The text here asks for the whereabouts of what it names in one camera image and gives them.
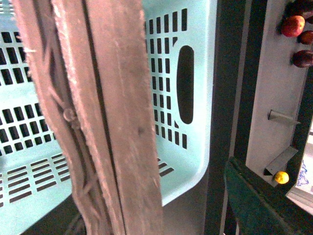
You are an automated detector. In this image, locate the yellow lemon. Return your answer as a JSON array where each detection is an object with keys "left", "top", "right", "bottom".
[{"left": 274, "top": 171, "right": 290, "bottom": 184}]

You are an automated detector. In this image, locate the small dark red apple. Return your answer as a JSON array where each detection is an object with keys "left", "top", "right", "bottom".
[{"left": 299, "top": 30, "right": 313, "bottom": 45}]

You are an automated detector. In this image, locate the light blue plastic basket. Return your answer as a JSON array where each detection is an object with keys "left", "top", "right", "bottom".
[{"left": 0, "top": 0, "right": 217, "bottom": 235}]

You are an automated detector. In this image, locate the black upper produce tray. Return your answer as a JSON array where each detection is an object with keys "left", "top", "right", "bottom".
[{"left": 234, "top": 0, "right": 313, "bottom": 196}]

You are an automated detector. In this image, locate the dark red apple centre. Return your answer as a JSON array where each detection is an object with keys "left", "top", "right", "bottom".
[{"left": 287, "top": 0, "right": 313, "bottom": 24}]

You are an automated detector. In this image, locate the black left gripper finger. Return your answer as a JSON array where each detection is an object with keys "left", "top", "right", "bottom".
[{"left": 224, "top": 157, "right": 313, "bottom": 235}]

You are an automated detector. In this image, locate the white chest freezer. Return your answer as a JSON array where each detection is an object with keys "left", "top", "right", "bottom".
[{"left": 287, "top": 130, "right": 313, "bottom": 214}]

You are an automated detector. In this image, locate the dark red apple right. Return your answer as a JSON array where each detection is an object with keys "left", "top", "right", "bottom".
[{"left": 292, "top": 50, "right": 313, "bottom": 68}]

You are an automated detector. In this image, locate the black triangular divider right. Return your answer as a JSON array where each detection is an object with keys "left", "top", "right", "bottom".
[{"left": 263, "top": 146, "right": 298, "bottom": 176}]

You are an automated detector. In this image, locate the red yellow apple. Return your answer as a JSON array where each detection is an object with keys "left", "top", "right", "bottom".
[{"left": 281, "top": 16, "right": 306, "bottom": 37}]

